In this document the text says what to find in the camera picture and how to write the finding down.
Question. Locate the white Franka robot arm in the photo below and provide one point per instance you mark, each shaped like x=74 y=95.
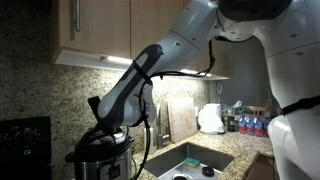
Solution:
x=293 y=50

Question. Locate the wooden cutting board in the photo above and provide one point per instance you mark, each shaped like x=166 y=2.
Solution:
x=181 y=120

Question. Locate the bottle with red blue label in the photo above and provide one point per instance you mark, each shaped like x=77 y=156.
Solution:
x=259 y=127
x=266 y=127
x=250 y=126
x=242 y=126

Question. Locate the under cabinet light strip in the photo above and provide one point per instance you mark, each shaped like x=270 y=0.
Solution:
x=116 y=60

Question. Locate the wooden wall cabinets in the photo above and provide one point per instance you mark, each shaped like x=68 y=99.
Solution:
x=100 y=26

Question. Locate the white plastic bag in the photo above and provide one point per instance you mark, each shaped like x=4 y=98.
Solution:
x=210 y=123

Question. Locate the white paper towel roll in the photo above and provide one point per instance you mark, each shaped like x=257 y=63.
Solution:
x=214 y=108

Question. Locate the black sink stopper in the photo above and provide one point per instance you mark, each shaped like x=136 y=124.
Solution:
x=208 y=171

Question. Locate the stainless steel pressure cooker base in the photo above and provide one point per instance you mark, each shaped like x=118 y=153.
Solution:
x=100 y=168

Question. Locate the white soap bottle black cap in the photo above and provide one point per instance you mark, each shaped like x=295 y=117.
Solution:
x=149 y=143

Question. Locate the black pressure cooker lid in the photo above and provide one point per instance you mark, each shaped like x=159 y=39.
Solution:
x=96 y=146

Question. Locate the green yellow sponge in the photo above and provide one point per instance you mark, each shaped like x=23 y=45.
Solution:
x=191 y=162

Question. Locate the black kitchen stove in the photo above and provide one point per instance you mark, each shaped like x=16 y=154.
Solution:
x=25 y=146

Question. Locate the steel kitchen sink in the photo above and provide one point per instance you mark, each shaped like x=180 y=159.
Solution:
x=166 y=166

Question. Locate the dark glass bottle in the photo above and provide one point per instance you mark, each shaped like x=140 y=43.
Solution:
x=230 y=123

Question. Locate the curved metal faucet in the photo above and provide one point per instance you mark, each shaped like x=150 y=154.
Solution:
x=160 y=130

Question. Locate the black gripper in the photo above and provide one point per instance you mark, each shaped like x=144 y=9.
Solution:
x=106 y=128

